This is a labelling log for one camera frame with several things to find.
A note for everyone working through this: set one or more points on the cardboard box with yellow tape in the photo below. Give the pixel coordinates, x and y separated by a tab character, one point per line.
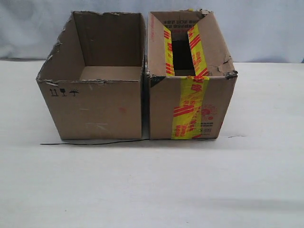
190	74

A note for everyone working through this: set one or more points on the open plain cardboard box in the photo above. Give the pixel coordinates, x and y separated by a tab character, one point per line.
92	79

